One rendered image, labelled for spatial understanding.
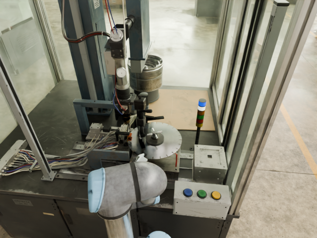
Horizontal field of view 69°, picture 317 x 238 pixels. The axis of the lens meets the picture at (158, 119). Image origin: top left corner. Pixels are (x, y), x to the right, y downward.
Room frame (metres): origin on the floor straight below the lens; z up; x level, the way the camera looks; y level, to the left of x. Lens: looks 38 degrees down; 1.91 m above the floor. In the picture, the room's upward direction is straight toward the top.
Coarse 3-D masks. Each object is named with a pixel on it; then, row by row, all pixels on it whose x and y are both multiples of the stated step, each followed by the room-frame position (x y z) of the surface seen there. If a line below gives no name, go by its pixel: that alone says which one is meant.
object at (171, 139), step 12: (132, 132) 1.09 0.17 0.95; (144, 132) 1.09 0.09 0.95; (168, 132) 1.09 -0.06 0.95; (132, 144) 0.98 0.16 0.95; (144, 144) 0.98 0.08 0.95; (168, 144) 0.98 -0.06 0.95; (180, 144) 0.98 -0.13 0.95; (144, 156) 0.89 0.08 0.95; (156, 156) 0.89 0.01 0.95; (168, 156) 0.89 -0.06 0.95
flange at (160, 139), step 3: (150, 132) 1.08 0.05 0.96; (150, 135) 1.05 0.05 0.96; (159, 135) 1.05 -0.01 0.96; (162, 135) 1.05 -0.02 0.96; (147, 138) 1.02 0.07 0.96; (150, 138) 1.02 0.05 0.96; (153, 138) 1.01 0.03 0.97; (159, 138) 1.02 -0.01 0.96; (162, 138) 1.02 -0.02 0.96; (147, 141) 1.00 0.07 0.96; (150, 141) 1.00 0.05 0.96; (153, 141) 1.00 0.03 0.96; (156, 141) 1.00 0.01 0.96; (159, 141) 1.00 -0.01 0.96; (162, 141) 1.00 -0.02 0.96; (153, 144) 0.98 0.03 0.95; (156, 144) 0.98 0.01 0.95
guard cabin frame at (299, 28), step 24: (240, 0) 1.45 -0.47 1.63; (312, 0) 0.66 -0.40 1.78; (240, 24) 1.37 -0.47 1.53; (312, 24) 0.65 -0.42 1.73; (48, 48) 2.19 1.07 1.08; (216, 48) 2.00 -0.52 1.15; (288, 48) 0.65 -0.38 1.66; (216, 72) 2.00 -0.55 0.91; (240, 72) 1.14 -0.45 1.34; (288, 72) 0.65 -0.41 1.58; (216, 96) 1.76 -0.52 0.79; (264, 120) 0.65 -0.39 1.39; (264, 144) 0.65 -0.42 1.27; (240, 192) 0.65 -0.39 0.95
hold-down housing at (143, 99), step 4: (140, 96) 1.01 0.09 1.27; (136, 100) 1.00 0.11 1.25; (140, 100) 1.00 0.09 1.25; (144, 100) 1.00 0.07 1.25; (136, 104) 1.00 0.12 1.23; (140, 104) 0.99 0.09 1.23; (144, 104) 1.00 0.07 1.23; (136, 108) 1.00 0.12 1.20; (140, 108) 0.99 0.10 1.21; (144, 108) 1.00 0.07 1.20; (140, 112) 1.00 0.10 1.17; (140, 116) 1.00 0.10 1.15; (144, 116) 1.03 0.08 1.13; (140, 120) 1.00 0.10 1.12; (144, 120) 1.00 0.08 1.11; (140, 124) 1.00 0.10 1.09; (144, 124) 1.00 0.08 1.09
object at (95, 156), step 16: (128, 96) 1.03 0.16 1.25; (128, 112) 1.02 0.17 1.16; (80, 144) 1.18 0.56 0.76; (96, 160) 0.89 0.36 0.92; (112, 160) 1.03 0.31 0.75; (128, 160) 0.87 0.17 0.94; (160, 160) 0.95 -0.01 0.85; (176, 160) 0.89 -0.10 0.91; (64, 176) 0.90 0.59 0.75; (80, 176) 0.90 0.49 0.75; (176, 176) 0.86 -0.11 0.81
